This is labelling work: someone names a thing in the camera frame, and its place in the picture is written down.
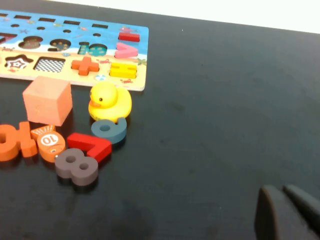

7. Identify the yellow equals piece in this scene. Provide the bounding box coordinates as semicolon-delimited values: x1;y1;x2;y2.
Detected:
109;62;138;80

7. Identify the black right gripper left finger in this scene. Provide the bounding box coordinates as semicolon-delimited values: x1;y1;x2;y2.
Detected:
254;185;320;240

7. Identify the pink greater-than piece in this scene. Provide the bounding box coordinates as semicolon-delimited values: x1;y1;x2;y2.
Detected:
114;42;139;60

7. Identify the colourful wooden puzzle board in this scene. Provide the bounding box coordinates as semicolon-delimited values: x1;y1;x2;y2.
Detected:
0;9;150;92

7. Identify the yellow rubber duck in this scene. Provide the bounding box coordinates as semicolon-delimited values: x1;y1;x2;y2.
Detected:
88;80;133;124

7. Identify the orange plus piece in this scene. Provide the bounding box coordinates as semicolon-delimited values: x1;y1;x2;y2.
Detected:
71;56;100;76

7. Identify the red minus piece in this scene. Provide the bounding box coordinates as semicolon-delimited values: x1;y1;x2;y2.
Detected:
118;31;141;44

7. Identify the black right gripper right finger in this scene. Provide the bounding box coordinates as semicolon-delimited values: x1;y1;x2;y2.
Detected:
282;184;320;232

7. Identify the brown number eight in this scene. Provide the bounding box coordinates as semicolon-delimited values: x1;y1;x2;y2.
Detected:
54;147;99;187

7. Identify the blue-grey number nine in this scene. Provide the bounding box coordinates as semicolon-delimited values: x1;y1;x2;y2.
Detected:
90;117;128;145

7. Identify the orange fish piece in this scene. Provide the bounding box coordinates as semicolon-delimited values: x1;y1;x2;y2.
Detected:
30;124;67;163

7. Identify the orange number ten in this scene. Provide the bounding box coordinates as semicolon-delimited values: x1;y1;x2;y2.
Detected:
0;121;39;162

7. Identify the red number seven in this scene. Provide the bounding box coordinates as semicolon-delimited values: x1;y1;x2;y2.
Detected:
66;132;113;164

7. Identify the salmon cube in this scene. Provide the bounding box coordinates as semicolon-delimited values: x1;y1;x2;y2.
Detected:
22;75;74;127

